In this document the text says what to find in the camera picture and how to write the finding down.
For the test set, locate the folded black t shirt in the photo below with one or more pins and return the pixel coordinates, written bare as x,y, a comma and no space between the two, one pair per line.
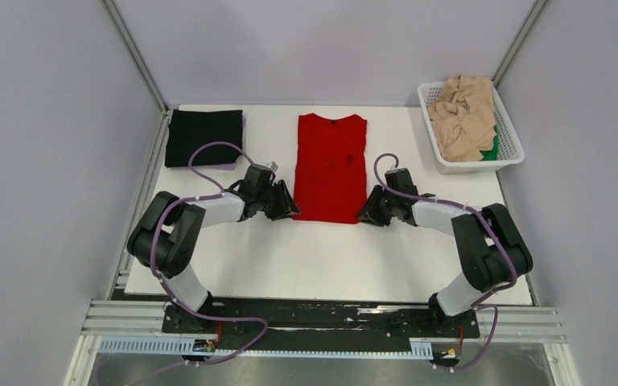
204,138

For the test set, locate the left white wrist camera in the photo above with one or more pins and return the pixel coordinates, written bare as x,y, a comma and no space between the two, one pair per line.
273,166

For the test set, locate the white plastic basket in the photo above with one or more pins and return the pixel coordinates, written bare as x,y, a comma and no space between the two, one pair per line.
510,150

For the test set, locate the frame post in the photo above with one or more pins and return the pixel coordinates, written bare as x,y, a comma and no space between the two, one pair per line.
519,40
123,32

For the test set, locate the green t shirt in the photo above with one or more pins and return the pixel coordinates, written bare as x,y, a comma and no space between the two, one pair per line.
490,150

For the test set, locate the right frame post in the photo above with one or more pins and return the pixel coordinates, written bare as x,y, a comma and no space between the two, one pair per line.
519,40

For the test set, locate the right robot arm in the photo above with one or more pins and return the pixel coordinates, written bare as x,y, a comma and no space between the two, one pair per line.
492,253

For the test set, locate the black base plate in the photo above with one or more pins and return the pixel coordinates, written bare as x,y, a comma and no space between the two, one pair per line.
318,325

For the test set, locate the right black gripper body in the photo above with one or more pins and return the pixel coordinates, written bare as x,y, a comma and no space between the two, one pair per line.
389,203

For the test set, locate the beige t shirt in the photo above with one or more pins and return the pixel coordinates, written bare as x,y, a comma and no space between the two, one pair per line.
462,117

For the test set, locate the red t shirt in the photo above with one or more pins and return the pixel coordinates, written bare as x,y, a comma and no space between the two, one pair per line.
330,173

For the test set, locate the left frame post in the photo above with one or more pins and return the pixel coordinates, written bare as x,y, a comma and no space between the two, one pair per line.
123,32

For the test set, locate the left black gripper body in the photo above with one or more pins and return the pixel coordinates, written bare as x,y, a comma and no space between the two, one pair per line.
264,198

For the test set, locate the aluminium frame rail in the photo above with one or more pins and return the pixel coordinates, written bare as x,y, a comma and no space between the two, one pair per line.
122,342

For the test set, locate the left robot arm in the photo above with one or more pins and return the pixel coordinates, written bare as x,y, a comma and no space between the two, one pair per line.
164,240

